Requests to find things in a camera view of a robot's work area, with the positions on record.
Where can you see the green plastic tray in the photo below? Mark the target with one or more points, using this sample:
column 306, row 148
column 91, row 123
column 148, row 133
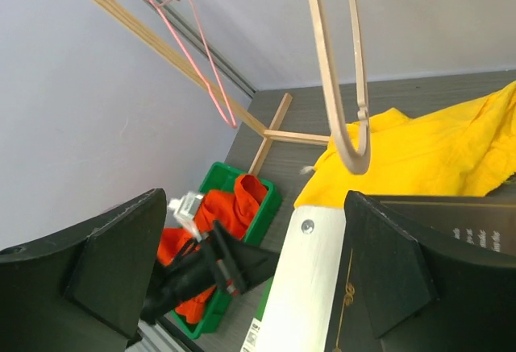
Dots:
column 203, row 313

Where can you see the wooden clothes rack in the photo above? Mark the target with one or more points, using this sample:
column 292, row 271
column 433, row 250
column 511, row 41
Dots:
column 229, row 109

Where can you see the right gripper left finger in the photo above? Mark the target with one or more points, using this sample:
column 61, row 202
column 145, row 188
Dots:
column 83, row 287

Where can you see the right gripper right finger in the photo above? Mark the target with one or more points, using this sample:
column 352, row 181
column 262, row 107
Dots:
column 427, row 271

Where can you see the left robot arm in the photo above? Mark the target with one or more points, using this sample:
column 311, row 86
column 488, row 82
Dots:
column 186, row 277

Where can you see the green clipboard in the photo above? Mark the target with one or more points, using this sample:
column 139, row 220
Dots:
column 249, row 342

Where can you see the black hardcover book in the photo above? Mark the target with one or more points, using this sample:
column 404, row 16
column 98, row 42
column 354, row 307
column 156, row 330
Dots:
column 463, row 227

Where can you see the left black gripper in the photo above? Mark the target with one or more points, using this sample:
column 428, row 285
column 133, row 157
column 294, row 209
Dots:
column 235, row 265

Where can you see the yellow shorts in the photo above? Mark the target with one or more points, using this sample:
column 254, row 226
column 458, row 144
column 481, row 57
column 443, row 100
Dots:
column 464, row 150

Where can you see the orange shorts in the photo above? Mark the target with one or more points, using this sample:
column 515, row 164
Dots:
column 235, row 210

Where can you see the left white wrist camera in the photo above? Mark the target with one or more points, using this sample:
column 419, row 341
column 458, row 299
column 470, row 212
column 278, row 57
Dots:
column 184, row 210

